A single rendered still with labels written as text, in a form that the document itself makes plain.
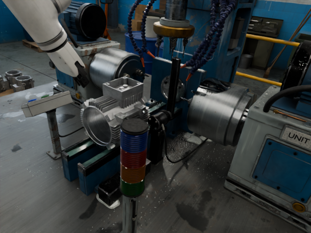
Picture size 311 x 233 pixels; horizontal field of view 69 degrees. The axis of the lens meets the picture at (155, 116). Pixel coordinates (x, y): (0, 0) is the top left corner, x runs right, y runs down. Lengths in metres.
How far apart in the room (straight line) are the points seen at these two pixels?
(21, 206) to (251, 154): 0.80
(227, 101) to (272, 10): 5.27
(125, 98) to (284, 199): 0.65
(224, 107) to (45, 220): 0.71
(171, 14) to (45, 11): 0.52
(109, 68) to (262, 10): 5.22
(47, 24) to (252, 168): 0.78
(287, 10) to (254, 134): 5.30
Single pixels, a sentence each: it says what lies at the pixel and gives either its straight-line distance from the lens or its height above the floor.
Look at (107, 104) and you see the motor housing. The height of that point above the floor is 1.11.
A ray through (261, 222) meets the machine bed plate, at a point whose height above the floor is 0.80.
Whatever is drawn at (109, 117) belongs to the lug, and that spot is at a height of 1.08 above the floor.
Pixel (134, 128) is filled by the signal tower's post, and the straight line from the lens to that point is 0.47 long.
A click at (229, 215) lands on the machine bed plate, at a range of 0.91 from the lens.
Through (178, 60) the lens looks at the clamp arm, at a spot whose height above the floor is 1.25.
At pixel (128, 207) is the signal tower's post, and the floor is 0.98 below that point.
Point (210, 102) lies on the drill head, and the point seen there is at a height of 1.11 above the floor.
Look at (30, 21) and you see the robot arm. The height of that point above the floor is 1.38.
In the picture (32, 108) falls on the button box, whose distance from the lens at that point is 0.92.
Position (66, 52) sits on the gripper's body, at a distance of 0.71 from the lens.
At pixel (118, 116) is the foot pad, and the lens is 0.79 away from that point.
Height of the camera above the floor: 1.48
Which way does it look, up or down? 30 degrees down
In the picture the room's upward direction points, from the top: 5 degrees clockwise
